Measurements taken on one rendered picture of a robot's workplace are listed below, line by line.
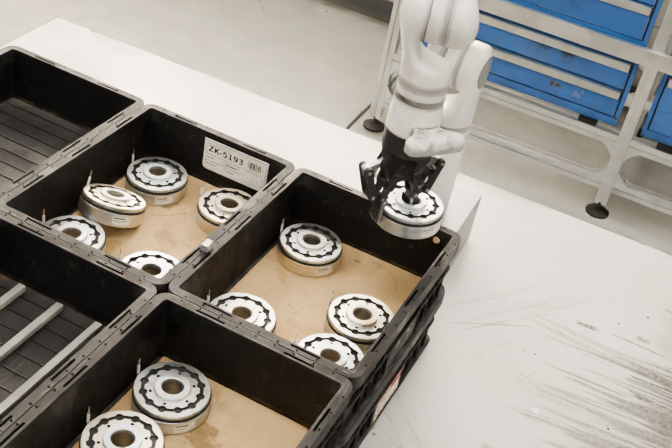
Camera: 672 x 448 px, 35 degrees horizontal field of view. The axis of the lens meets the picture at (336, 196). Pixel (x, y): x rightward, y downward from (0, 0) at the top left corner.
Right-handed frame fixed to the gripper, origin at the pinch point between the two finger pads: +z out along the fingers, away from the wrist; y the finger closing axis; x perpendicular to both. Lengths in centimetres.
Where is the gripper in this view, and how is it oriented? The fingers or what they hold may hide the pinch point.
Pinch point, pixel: (391, 208)
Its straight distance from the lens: 156.6
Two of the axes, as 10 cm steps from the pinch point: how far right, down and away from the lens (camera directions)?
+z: -1.7, 8.1, 5.6
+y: -8.8, 1.3, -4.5
